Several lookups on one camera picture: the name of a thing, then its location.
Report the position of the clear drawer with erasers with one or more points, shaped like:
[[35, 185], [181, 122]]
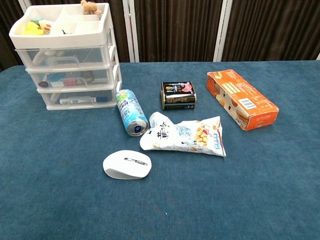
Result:
[[105, 77]]

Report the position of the clear drawer with white tool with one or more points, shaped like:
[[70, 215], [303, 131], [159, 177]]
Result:
[[92, 56]]

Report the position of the clear drawer with marker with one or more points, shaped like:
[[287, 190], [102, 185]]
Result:
[[52, 96]]

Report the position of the white plastic drawer organizer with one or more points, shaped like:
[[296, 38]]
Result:
[[57, 40]]

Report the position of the white snack bag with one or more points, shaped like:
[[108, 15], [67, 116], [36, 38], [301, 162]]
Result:
[[180, 137]]

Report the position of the blue green drink can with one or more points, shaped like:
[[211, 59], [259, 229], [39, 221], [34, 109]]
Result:
[[130, 111]]

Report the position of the black luncheon meat tin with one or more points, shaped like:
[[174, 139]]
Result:
[[178, 93]]

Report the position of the blue tablecloth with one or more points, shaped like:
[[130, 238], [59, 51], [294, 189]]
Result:
[[160, 200]]

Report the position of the orange biscuit box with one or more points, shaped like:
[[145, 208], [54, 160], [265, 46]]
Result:
[[240, 96]]

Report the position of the bronze round item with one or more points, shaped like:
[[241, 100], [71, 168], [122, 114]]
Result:
[[88, 77]]

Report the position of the white blue marker pen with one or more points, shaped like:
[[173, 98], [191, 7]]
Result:
[[77, 100]]

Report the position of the pink eraser block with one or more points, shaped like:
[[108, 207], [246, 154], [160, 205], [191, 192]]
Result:
[[70, 82]]

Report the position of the dark round small item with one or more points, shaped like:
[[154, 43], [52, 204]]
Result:
[[43, 84]]

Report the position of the small black clip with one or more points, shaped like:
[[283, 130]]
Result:
[[66, 32]]

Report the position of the brown plush bear toy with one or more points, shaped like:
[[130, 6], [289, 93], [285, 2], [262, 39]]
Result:
[[90, 7]]

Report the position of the white curved plastic tool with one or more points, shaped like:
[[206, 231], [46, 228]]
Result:
[[40, 57]]

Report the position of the white orange small tube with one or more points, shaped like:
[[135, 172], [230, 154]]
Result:
[[47, 27]]

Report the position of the yellow rubber duck toy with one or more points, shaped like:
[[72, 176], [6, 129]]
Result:
[[31, 28]]

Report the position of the small green item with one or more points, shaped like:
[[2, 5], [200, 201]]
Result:
[[36, 20]]

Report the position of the white screen frame post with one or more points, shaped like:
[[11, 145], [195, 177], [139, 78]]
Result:
[[24, 4], [318, 57], [131, 30], [221, 30]]

